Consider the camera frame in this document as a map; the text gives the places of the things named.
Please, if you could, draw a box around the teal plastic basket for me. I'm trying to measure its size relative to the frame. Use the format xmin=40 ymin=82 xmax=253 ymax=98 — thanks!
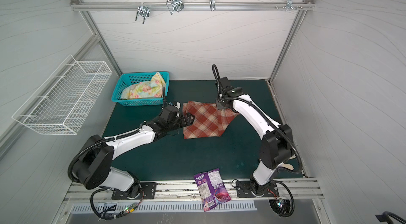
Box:
xmin=112 ymin=71 xmax=170 ymax=106

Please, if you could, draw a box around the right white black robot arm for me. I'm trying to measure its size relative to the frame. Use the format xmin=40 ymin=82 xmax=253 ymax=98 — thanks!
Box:
xmin=215 ymin=77 xmax=303 ymax=186

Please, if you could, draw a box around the middle metal hook clamp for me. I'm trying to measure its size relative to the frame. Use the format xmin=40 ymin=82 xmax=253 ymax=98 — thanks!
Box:
xmin=166 ymin=0 xmax=185 ymax=15

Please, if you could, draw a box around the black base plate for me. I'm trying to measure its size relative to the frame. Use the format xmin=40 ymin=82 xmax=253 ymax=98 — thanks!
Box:
xmin=231 ymin=179 xmax=279 ymax=198
xmin=112 ymin=181 xmax=156 ymax=200

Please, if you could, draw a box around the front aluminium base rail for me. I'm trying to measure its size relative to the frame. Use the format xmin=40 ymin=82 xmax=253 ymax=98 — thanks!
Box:
xmin=62 ymin=178 xmax=324 ymax=204

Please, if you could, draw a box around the base cable bundle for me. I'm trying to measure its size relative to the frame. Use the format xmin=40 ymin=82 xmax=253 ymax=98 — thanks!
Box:
xmin=89 ymin=187 xmax=145 ymax=220
xmin=269 ymin=181 xmax=296 ymax=218

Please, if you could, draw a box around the left base cable bundle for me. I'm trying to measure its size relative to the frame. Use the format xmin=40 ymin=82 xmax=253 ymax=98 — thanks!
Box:
xmin=89 ymin=187 xmax=145 ymax=220

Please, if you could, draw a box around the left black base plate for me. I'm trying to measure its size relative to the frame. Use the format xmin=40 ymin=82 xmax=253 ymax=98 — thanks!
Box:
xmin=112 ymin=181 xmax=156 ymax=200

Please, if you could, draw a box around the right metal bracket clamp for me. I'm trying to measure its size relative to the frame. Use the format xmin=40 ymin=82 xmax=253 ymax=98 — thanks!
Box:
xmin=275 ymin=0 xmax=303 ymax=12

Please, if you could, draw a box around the red plaid skirt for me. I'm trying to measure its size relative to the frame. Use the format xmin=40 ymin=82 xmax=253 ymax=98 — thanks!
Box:
xmin=182 ymin=101 xmax=239 ymax=139

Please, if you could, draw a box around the white wire basket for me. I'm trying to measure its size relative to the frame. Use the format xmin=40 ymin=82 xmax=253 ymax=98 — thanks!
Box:
xmin=12 ymin=55 xmax=112 ymax=135

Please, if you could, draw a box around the right base cable bundle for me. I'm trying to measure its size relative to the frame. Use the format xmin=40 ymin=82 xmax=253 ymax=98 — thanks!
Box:
xmin=269 ymin=181 xmax=296 ymax=218

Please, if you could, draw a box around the purple snack bag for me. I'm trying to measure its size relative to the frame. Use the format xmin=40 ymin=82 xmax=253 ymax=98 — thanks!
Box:
xmin=193 ymin=169 xmax=231 ymax=212

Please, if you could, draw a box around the floral yellow skirt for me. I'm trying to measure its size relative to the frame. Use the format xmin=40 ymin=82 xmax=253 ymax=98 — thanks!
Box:
xmin=120 ymin=72 xmax=167 ymax=100

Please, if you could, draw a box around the small metal hook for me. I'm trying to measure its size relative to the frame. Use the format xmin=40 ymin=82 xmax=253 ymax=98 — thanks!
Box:
xmin=209 ymin=0 xmax=216 ymax=12

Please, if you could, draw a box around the horizontal aluminium rail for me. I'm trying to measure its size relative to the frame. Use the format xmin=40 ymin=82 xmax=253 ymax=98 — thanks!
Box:
xmin=71 ymin=1 xmax=316 ymax=12

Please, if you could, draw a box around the metal hook clamp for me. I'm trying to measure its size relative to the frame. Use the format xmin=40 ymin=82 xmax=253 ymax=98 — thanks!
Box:
xmin=135 ymin=4 xmax=150 ymax=24
xmin=166 ymin=0 xmax=185 ymax=15

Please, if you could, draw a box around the left metal hook clamp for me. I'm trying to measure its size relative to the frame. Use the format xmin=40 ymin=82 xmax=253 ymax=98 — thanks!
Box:
xmin=135 ymin=4 xmax=150 ymax=24

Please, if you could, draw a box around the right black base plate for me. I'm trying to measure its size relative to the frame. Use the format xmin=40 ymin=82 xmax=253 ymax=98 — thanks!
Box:
xmin=231 ymin=179 xmax=279 ymax=198

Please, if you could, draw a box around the beige work glove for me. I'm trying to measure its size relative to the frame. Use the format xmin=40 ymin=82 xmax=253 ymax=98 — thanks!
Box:
xmin=282 ymin=157 xmax=296 ymax=171

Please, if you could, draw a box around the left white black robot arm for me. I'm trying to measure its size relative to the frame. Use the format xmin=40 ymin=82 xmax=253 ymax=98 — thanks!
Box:
xmin=67 ymin=105 xmax=195 ymax=197

